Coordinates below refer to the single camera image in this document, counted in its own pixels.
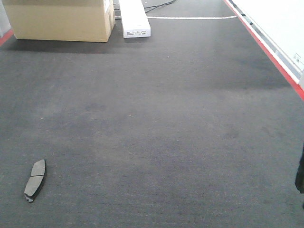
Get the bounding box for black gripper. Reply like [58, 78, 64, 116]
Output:
[294, 150, 304, 194]

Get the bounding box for dark grey brake pad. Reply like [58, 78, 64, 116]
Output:
[24, 159, 47, 203]

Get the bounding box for long white box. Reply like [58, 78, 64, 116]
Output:
[119, 0, 151, 38]

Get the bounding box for cardboard box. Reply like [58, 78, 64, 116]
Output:
[2, 0, 115, 42]

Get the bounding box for red conveyor frame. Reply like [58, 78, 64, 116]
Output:
[224, 0, 304, 100]

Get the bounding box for black floor cable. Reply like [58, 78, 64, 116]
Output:
[142, 0, 176, 14]

